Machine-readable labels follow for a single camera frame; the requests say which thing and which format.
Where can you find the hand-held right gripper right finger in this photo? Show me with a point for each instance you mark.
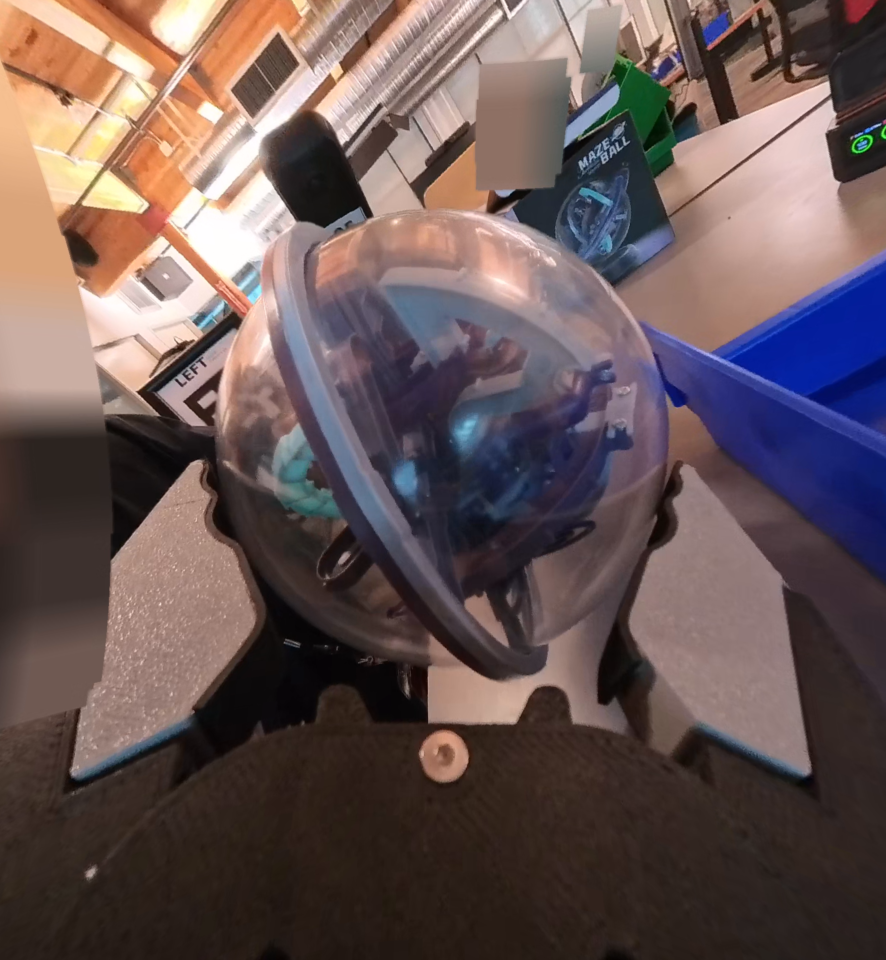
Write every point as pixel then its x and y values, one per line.
pixel 720 645

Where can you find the blue plastic bin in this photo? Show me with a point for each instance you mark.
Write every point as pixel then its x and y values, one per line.
pixel 810 420

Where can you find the green plastic bin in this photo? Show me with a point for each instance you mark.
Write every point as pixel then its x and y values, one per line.
pixel 641 105

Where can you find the white ceiling air vent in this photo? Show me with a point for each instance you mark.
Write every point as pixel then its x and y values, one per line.
pixel 266 75

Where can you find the silver ribbed air duct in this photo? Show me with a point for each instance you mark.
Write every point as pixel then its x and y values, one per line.
pixel 383 67

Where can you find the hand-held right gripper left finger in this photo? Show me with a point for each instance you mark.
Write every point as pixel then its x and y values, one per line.
pixel 173 600

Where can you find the dark printed toy box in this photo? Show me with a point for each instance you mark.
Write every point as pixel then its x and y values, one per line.
pixel 608 210

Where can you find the black charger with green lights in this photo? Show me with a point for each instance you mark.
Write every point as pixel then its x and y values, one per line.
pixel 877 127

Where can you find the clear plastic maze ball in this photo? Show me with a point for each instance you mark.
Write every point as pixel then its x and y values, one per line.
pixel 443 450

